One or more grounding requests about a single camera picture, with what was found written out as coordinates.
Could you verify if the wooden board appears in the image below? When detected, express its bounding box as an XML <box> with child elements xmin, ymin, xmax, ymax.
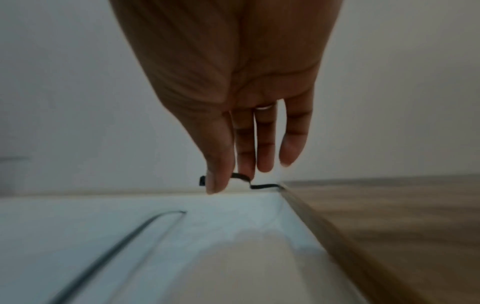
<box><xmin>279</xmin><ymin>173</ymin><xmax>480</xmax><ymax>304</ymax></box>

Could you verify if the white low table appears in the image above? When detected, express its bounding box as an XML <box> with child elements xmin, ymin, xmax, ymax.
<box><xmin>0</xmin><ymin>191</ymin><xmax>371</xmax><ymax>304</ymax></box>

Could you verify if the person's right hand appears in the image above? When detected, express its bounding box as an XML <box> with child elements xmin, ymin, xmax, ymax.
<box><xmin>108</xmin><ymin>0</ymin><xmax>344</xmax><ymax>195</ymax></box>

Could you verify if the black cable tie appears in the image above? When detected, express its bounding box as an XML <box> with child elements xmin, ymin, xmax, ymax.
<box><xmin>46</xmin><ymin>210</ymin><xmax>188</xmax><ymax>304</ymax></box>
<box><xmin>198</xmin><ymin>173</ymin><xmax>282</xmax><ymax>191</ymax></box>

